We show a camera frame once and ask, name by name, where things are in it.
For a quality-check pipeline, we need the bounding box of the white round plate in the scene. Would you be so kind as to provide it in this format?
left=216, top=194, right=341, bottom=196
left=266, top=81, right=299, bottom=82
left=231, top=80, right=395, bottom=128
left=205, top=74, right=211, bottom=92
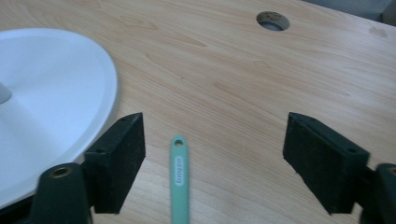
left=0, top=28, right=120, bottom=209

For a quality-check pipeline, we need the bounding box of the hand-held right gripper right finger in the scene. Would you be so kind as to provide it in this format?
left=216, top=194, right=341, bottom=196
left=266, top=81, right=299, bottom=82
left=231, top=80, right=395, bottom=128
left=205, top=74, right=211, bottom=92
left=282, top=111, right=372, bottom=216

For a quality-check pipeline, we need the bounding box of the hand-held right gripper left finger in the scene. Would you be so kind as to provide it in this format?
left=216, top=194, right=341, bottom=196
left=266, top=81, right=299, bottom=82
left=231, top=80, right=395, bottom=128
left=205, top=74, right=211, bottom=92
left=81, top=112, right=147, bottom=215

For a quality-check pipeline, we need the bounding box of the round cable hole grommet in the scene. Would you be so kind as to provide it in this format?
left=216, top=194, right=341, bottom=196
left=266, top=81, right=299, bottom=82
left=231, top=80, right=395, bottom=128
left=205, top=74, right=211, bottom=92
left=256, top=10, right=291, bottom=33

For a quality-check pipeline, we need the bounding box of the green utensil handle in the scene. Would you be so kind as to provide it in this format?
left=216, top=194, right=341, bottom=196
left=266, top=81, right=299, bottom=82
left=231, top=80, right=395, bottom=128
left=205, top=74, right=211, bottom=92
left=169, top=134, right=191, bottom=224

